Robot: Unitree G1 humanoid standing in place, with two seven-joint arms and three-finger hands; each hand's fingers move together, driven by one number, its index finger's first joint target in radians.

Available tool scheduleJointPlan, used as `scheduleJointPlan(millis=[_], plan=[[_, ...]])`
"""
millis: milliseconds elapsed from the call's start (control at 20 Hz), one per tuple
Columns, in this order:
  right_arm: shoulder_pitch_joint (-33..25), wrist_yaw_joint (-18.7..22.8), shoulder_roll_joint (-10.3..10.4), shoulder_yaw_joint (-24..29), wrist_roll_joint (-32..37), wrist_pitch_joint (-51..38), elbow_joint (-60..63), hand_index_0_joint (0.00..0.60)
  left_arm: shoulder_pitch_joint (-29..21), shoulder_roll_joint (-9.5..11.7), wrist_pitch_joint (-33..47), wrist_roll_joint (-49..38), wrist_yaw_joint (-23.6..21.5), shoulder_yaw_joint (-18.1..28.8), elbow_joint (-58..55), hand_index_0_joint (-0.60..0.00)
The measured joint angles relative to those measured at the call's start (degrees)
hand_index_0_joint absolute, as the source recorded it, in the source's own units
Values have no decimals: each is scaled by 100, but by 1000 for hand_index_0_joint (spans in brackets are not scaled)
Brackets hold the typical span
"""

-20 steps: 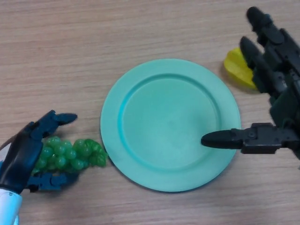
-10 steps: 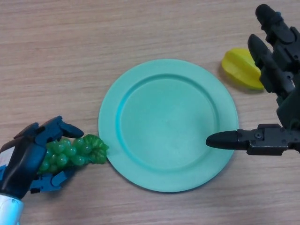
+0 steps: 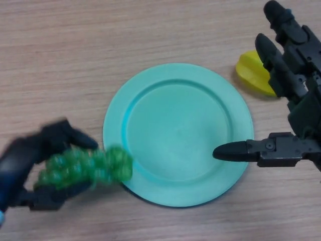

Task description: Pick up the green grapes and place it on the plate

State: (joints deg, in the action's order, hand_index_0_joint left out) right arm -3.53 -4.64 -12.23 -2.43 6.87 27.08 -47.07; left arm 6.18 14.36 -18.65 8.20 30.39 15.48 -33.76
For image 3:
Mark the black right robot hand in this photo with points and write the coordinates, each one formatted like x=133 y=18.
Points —
x=306 y=113

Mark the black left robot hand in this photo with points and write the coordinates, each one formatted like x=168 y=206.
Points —
x=15 y=165

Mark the green grapes bunch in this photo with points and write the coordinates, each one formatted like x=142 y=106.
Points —
x=75 y=165

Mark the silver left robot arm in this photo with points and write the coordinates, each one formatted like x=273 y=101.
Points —
x=1 y=218

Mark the green round plate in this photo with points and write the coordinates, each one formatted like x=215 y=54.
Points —
x=180 y=135

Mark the yellow starfruit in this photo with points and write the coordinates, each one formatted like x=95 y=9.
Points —
x=250 y=72

